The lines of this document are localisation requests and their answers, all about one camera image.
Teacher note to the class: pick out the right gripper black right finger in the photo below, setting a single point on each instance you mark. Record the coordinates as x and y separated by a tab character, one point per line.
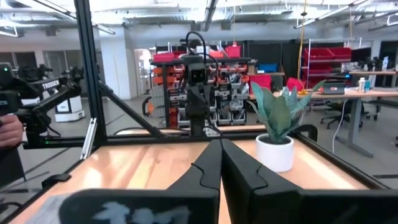
280	202

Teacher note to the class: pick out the black office chair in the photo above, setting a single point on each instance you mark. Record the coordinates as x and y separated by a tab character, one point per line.
339	115

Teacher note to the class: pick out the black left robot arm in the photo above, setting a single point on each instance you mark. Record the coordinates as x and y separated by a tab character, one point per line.
198	127

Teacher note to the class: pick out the parts rack with bins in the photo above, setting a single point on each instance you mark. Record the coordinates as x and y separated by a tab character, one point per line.
230	90

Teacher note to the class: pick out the silver metal bracket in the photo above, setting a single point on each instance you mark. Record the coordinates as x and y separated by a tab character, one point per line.
88	140

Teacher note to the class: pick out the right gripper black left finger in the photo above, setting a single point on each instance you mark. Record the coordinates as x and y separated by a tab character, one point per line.
186	199

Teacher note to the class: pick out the black laptop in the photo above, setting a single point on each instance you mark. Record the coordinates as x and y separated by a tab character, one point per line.
333	87

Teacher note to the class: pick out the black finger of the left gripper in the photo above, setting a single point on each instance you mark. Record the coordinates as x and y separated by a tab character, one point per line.
202	112
194	112

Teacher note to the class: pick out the wooden desk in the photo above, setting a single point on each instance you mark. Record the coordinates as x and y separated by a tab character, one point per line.
357	93

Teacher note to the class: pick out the shelf with red bins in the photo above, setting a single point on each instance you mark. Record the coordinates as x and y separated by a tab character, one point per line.
326	59

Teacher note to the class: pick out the white round plant pot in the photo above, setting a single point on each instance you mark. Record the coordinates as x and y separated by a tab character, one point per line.
275	157

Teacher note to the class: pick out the black aluminium table frame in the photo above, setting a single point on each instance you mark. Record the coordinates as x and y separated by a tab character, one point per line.
90	77

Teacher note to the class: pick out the person's leg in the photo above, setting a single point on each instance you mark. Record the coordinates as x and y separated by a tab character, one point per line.
11	166

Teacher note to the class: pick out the white wheeled machine base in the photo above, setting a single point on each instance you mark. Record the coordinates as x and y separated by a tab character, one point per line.
70	109

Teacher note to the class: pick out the black frame clip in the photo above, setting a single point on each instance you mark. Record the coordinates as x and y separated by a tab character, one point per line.
56	180

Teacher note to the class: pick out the person's hand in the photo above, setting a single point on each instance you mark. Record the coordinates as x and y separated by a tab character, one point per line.
9	130

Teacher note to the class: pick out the green artificial plant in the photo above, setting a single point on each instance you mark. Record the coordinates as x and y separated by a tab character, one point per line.
278	115

